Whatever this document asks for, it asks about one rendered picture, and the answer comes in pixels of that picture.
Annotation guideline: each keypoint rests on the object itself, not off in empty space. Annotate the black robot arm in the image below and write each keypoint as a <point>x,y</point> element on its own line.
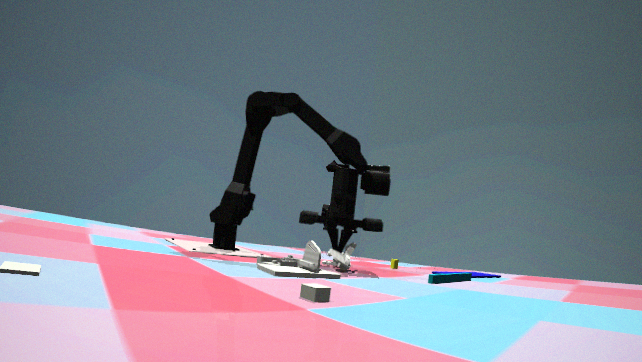
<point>237,200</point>

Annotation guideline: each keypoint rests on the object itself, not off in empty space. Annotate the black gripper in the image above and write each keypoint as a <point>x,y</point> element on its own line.
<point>342,207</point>

